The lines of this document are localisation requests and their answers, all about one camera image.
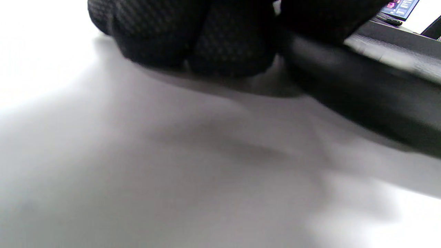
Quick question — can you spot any person's left hand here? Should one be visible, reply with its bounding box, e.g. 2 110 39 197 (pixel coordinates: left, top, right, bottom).
87 0 390 78

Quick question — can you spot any black plastic tray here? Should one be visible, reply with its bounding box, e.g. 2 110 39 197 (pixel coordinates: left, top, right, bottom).
281 19 441 157

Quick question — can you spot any laptop with lit screen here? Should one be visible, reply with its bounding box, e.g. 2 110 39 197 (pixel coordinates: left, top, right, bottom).
379 0 420 21

